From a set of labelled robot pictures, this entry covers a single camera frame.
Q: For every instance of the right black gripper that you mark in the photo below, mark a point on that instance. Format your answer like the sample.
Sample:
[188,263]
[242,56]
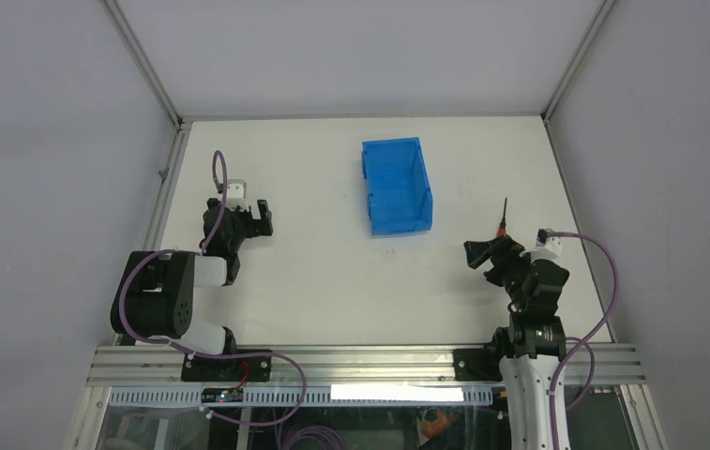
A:
[504,251]

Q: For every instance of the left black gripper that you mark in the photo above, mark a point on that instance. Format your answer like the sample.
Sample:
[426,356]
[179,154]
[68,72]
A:
[256,227]

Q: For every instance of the red handled screwdriver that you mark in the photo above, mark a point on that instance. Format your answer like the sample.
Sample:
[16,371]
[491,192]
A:
[502,224]

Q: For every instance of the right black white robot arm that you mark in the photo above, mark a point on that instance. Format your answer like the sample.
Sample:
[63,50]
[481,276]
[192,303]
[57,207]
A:
[526,354]

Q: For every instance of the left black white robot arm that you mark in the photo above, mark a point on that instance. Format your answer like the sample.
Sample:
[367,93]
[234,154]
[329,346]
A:
[154,301]

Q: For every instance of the blue plastic storage bin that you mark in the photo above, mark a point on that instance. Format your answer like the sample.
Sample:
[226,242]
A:
[399,197]

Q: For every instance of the orange object under table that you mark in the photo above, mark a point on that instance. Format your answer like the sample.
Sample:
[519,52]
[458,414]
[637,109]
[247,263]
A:
[433,421]

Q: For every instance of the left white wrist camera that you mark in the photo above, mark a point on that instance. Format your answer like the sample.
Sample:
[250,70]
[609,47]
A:
[236,195]

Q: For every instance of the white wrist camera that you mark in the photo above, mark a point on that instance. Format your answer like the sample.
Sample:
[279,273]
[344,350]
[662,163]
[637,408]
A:
[236,195]
[547,246]

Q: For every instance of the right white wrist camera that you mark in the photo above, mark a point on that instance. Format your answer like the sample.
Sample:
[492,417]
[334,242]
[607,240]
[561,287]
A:
[547,246]

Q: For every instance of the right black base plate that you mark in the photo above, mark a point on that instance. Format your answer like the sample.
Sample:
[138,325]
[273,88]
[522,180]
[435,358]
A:
[477,365]

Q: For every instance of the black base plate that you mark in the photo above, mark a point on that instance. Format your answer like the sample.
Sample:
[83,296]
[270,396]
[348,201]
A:
[477,365]
[252,367]

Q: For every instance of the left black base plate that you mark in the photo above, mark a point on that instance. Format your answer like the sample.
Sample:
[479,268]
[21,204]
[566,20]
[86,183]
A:
[252,367]

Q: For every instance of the aluminium front rail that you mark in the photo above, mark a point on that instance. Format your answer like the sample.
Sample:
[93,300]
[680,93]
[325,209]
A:
[324,365]

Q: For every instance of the white slotted cable duct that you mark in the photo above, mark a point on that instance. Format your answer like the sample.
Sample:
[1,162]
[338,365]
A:
[336,395]

